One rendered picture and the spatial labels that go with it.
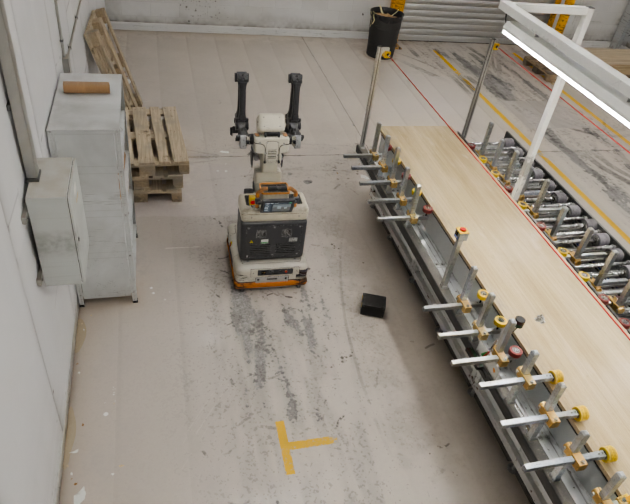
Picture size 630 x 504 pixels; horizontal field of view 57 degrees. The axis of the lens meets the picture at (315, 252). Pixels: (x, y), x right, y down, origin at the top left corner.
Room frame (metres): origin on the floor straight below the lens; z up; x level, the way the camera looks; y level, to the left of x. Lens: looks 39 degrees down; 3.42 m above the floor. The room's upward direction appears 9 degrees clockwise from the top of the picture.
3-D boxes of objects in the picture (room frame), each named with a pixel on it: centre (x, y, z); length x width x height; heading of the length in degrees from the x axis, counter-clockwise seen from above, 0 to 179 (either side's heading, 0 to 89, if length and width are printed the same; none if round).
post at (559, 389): (2.03, -1.37, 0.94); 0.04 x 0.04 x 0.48; 19
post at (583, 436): (1.79, -1.45, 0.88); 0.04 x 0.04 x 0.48; 19
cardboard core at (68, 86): (3.74, 1.76, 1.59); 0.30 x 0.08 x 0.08; 109
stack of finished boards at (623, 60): (10.57, -4.56, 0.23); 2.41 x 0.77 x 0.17; 110
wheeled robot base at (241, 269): (3.96, 0.43, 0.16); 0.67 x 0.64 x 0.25; 18
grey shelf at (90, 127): (3.64, 1.71, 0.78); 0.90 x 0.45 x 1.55; 19
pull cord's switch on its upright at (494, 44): (5.52, -1.36, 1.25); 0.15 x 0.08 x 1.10; 19
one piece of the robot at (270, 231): (3.87, 0.40, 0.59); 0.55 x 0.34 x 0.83; 108
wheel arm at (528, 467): (1.74, -1.41, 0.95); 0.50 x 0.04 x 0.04; 109
